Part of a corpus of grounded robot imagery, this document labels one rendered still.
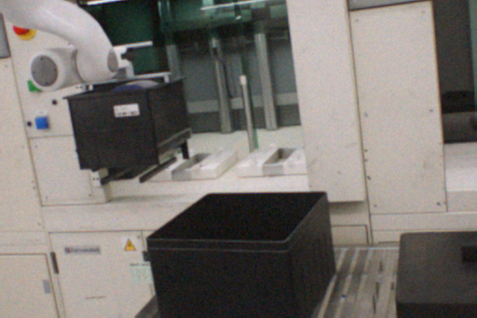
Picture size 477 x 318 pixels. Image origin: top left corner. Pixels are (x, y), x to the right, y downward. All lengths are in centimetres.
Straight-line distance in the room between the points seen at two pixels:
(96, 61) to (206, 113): 127
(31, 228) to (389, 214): 97
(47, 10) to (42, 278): 89
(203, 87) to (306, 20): 116
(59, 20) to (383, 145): 73
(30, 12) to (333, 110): 64
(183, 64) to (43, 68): 126
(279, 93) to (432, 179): 106
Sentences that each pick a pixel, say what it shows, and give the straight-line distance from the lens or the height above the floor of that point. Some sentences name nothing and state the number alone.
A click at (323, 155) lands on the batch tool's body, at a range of 138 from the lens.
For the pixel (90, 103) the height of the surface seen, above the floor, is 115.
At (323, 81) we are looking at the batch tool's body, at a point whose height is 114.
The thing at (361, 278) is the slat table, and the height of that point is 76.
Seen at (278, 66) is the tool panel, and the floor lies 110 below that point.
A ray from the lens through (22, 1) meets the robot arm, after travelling 120.
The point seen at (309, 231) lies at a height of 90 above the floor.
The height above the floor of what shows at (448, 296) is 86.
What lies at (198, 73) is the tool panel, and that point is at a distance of 244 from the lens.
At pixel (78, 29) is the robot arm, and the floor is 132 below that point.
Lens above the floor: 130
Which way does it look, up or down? 11 degrees down
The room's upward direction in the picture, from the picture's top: 8 degrees counter-clockwise
